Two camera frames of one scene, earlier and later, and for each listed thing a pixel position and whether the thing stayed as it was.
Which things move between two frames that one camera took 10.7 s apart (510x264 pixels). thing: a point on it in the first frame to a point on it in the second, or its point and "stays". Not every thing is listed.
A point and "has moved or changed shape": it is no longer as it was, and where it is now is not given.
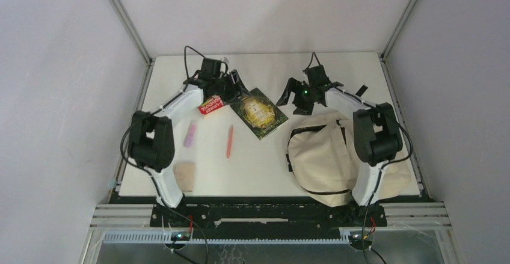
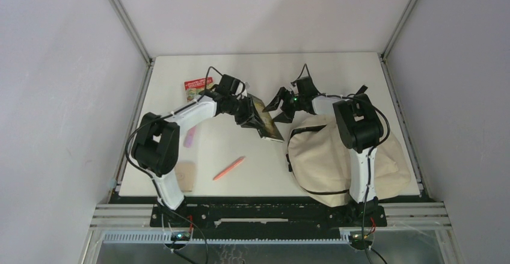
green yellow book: (259, 113) has moved or changed shape
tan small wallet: (184, 174) stays
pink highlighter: (190, 134) stays
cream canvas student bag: (322, 156) stays
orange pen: (230, 141) to (229, 168)
